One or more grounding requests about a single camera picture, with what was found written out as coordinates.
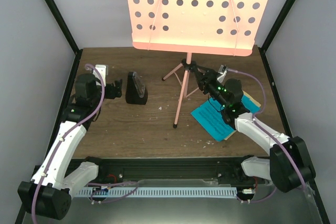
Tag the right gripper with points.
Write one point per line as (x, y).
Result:
(206, 80)

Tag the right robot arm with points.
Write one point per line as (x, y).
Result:
(275, 144)

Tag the blue sheet music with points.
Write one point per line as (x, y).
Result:
(209, 117)

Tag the black metronome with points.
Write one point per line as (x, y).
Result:
(131, 95)

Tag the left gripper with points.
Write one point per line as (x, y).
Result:
(112, 95)

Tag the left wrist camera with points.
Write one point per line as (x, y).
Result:
(101, 72)

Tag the light blue slotted cable duct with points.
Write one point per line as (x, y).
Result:
(169, 192)

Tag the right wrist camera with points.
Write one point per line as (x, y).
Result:
(221, 74)

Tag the right black frame post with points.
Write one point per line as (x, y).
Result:
(277, 24)

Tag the black frame post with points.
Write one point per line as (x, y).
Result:
(277, 24)
(62, 25)

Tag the pink music stand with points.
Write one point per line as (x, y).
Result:
(219, 27)

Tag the yellow sheet music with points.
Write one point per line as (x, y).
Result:
(250, 103)

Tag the left black frame post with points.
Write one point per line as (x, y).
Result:
(62, 25)

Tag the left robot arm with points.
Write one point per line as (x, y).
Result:
(51, 189)

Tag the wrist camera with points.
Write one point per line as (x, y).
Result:
(221, 74)
(101, 72)

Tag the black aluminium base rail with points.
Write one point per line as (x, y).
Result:
(226, 170)

